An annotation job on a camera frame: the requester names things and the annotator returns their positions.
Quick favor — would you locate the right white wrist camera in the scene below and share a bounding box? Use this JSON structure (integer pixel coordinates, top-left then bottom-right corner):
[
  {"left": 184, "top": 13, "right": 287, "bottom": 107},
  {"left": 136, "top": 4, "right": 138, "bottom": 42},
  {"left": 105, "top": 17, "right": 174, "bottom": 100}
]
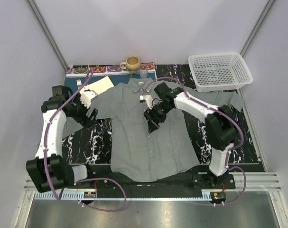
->
[{"left": 139, "top": 95, "right": 154, "bottom": 110}]

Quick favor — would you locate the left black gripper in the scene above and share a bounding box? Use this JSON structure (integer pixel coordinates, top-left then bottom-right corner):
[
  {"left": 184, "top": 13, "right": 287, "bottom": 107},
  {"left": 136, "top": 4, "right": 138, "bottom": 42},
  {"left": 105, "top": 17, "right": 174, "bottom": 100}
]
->
[{"left": 68, "top": 94, "right": 98, "bottom": 128}]

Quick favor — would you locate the small clear glass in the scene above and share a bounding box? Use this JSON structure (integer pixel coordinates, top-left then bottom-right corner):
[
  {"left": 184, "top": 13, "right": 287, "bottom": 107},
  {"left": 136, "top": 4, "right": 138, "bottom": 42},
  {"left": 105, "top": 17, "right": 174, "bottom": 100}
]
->
[{"left": 139, "top": 64, "right": 149, "bottom": 78}]

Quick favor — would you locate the grey button shirt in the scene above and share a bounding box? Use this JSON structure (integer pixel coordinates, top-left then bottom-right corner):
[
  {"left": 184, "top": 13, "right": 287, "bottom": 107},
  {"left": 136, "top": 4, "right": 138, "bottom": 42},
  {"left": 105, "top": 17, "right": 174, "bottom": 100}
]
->
[{"left": 62, "top": 77, "right": 244, "bottom": 183}]

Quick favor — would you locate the silver fork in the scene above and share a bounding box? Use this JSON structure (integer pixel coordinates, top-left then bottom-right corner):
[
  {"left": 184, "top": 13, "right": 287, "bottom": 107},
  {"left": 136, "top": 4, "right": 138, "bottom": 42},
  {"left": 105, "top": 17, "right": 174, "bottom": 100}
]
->
[{"left": 76, "top": 79, "right": 82, "bottom": 87}]

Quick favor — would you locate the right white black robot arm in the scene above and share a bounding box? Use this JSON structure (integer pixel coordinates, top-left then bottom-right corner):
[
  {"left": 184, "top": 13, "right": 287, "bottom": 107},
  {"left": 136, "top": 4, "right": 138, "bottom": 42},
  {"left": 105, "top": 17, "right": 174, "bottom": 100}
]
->
[{"left": 139, "top": 82, "right": 238, "bottom": 189}]

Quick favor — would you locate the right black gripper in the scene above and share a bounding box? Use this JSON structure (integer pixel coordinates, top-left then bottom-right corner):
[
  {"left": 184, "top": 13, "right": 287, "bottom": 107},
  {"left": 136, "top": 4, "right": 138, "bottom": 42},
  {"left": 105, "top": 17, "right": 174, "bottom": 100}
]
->
[{"left": 143, "top": 102, "right": 173, "bottom": 134}]

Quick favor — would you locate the tan ceramic mug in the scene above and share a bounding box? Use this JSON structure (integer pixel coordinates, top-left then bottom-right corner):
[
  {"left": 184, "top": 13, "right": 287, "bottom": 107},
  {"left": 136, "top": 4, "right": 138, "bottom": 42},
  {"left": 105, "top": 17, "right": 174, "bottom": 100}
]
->
[{"left": 120, "top": 56, "right": 140, "bottom": 74}]

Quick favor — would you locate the white plastic mesh basket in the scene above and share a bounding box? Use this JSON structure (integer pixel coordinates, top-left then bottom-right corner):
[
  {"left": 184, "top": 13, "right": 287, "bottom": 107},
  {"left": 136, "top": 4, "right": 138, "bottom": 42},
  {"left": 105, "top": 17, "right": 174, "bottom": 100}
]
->
[{"left": 188, "top": 53, "right": 253, "bottom": 92}]

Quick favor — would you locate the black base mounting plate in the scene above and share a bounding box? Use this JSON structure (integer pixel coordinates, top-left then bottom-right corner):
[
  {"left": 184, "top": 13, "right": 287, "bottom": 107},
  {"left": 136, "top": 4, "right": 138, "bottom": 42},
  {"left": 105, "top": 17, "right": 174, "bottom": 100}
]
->
[{"left": 87, "top": 164, "right": 236, "bottom": 199}]

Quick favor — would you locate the beige square plate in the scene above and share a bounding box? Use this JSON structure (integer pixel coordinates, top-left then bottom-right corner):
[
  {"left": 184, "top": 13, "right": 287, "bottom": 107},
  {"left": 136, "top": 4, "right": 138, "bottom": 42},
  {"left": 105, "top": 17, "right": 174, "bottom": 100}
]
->
[{"left": 79, "top": 76, "right": 114, "bottom": 95}]

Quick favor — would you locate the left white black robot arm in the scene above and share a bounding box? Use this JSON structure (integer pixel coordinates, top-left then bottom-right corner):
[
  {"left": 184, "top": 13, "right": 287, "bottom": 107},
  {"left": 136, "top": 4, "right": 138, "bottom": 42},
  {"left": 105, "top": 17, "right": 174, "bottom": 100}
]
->
[{"left": 26, "top": 85, "right": 98, "bottom": 193}]

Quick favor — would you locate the black marble pattern mat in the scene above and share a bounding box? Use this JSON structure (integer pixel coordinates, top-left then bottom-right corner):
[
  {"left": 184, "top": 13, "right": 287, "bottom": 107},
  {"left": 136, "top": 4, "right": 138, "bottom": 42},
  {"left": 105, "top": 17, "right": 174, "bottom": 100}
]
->
[{"left": 62, "top": 63, "right": 265, "bottom": 172}]

